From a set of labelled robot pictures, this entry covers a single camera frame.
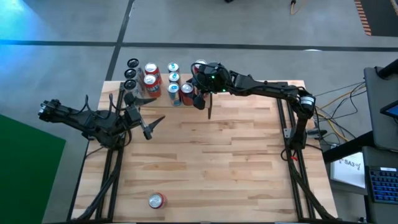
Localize black backlit keyboard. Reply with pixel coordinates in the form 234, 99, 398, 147
366, 166, 398, 205

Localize black power connector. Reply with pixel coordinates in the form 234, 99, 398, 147
307, 129, 328, 138

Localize large lit computer monitor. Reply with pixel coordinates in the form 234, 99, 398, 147
379, 100, 398, 119

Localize black camera cable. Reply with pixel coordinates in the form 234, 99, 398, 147
79, 93, 116, 119
190, 62, 218, 78

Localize black mat striped edge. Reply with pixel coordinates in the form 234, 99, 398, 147
353, 0, 398, 37

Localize white Celsius can black lid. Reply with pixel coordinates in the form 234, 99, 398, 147
126, 58, 141, 70
123, 79, 146, 99
124, 68, 140, 81

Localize wooden shelf black metal legs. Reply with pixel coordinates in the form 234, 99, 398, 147
129, 73, 216, 121

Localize orange Fanta can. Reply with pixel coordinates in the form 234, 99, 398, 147
143, 73, 162, 99
144, 62, 162, 78

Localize black desk beam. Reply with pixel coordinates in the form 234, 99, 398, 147
322, 130, 376, 164

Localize yellow cable black plug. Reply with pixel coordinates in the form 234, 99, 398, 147
290, 0, 304, 16

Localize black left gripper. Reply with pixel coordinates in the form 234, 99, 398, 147
123, 92, 166, 141

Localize white SA3 sign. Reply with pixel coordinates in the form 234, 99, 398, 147
329, 151, 367, 190

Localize green floor mat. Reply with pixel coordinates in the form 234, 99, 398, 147
0, 113, 67, 224

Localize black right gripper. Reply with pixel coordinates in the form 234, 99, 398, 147
191, 63, 233, 110

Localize yellow floor cable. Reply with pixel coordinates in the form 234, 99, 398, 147
310, 82, 368, 142

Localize red soda can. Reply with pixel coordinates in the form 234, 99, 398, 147
148, 192, 168, 210
180, 82, 196, 106

